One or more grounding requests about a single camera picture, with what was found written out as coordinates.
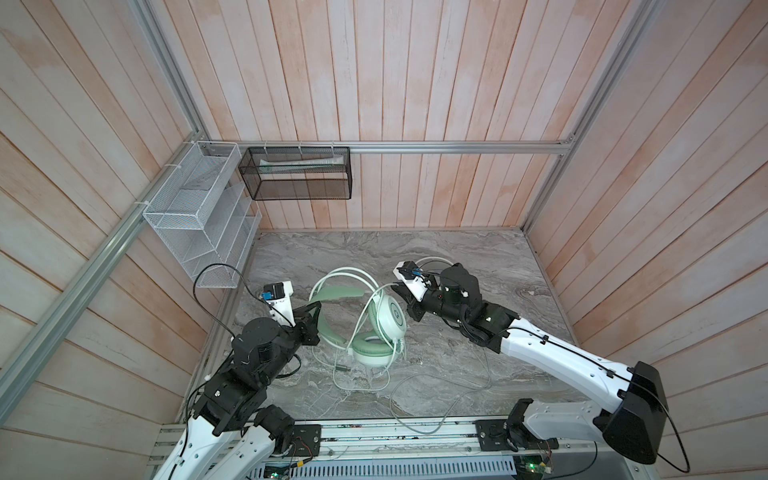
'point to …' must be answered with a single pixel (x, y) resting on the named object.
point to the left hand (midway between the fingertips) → (323, 311)
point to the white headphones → (433, 257)
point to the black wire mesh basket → (298, 173)
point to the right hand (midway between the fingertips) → (397, 284)
